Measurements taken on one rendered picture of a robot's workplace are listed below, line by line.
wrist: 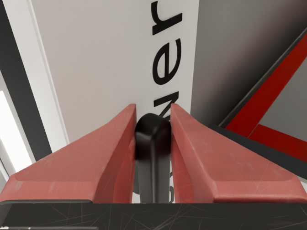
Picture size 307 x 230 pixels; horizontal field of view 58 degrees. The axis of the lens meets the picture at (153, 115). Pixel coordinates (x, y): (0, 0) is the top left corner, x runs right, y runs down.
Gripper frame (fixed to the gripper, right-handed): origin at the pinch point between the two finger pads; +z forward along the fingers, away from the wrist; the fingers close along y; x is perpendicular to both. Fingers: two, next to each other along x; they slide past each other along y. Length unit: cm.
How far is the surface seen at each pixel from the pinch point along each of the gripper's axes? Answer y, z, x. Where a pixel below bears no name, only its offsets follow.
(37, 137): 6.4, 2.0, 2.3
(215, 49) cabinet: -6.9, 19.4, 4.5
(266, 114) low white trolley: -14.7, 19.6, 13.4
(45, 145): 6.2, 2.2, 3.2
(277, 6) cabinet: -20.0, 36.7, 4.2
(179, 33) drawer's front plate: -1.5, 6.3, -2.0
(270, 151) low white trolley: -12.2, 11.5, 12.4
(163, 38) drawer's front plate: -0.6, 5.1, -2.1
